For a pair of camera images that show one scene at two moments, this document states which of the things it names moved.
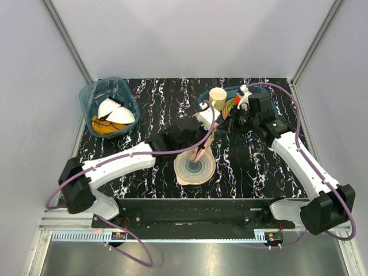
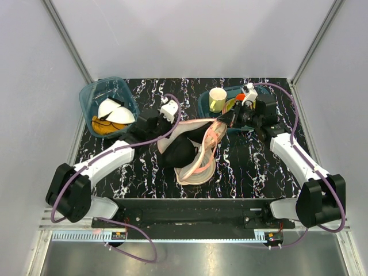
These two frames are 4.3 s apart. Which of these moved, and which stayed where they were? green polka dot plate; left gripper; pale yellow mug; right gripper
Moved: left gripper
Stayed: green polka dot plate; right gripper; pale yellow mug
